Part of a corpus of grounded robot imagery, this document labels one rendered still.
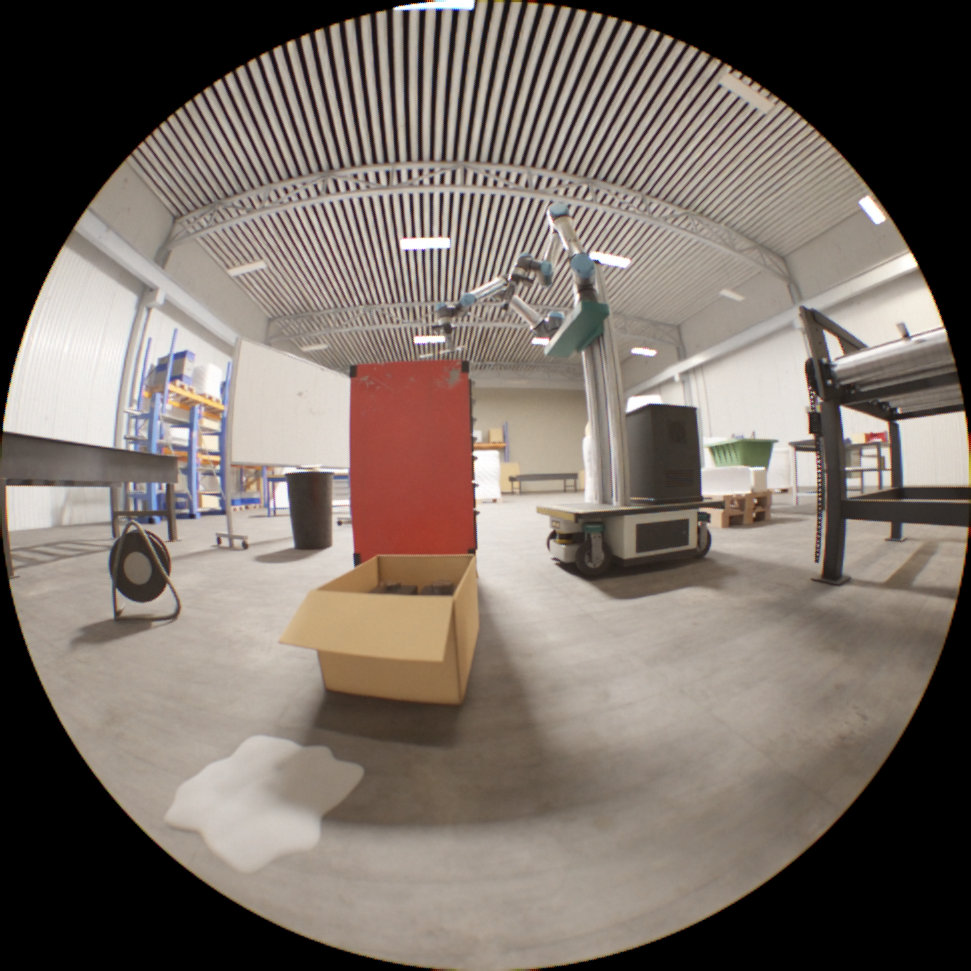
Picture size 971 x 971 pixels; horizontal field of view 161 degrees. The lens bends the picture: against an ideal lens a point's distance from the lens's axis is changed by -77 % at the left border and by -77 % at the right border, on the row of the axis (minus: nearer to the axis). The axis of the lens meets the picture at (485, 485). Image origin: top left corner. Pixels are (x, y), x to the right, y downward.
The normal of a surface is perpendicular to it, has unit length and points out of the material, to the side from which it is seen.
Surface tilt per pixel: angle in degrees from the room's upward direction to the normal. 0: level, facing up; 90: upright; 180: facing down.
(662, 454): 90
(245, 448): 90
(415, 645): 25
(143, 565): 90
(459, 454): 90
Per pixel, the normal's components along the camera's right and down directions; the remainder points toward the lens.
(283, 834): 0.07, -0.99
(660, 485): 0.12, 0.00
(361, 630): -0.07, -0.91
